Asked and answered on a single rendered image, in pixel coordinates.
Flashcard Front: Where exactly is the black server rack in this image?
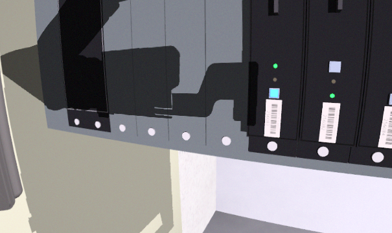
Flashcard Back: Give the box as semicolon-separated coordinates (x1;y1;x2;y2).
34;0;392;179

